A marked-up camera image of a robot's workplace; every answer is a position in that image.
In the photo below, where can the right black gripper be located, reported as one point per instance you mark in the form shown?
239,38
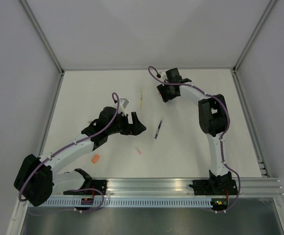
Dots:
161,89

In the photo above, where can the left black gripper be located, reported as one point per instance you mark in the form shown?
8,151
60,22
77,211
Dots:
134,129

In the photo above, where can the purple ink pen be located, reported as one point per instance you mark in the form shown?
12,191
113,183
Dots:
158,129

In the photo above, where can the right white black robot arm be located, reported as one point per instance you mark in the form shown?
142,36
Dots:
214,121

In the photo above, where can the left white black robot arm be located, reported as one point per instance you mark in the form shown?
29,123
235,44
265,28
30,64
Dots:
40,177

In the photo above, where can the yellow highlighter pen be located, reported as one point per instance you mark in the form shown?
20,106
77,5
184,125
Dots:
141,98

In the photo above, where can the orange marker cap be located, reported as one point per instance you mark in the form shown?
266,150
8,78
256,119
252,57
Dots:
95,158

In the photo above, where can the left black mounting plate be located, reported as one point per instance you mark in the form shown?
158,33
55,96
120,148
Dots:
100,185

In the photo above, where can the black mounting plate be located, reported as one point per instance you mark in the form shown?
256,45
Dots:
203,187
100,185

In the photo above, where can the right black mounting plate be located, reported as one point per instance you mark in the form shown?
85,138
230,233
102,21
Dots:
203,187

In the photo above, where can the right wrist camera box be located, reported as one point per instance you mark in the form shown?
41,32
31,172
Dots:
162,74

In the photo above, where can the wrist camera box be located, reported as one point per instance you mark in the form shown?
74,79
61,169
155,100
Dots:
162,74
123,103

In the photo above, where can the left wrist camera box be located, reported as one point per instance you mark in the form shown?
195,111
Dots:
123,103

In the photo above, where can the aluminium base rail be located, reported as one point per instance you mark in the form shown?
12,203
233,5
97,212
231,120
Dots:
179,187

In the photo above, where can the white slotted cable duct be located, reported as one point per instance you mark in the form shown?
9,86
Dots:
114,202

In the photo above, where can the right aluminium frame post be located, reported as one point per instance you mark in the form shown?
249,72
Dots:
262,20

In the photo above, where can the aluminium frame post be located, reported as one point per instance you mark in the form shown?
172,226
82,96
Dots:
40,33
262,20

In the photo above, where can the left aluminium frame post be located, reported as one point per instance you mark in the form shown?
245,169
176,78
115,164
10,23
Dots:
40,33

